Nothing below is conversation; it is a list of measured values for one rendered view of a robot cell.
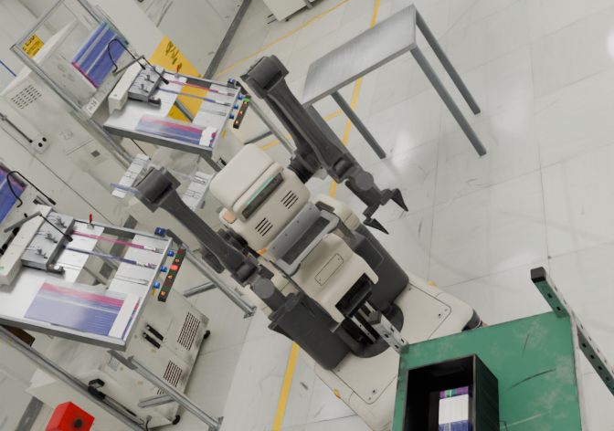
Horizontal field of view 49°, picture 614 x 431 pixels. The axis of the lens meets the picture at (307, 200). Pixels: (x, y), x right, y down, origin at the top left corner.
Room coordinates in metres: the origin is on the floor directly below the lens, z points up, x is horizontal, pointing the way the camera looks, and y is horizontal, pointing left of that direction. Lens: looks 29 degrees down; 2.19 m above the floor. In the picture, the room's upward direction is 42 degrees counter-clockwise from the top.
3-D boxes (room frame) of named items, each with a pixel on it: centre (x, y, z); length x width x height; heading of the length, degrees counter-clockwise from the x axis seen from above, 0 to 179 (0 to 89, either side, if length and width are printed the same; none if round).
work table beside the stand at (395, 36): (3.36, -0.73, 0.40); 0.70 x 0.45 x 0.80; 58
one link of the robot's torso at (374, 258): (2.05, 0.06, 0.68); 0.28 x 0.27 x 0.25; 101
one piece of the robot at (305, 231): (1.92, 0.10, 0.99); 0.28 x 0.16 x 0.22; 101
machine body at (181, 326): (3.46, 1.41, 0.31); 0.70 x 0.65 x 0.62; 143
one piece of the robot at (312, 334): (2.29, 0.17, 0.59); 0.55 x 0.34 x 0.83; 101
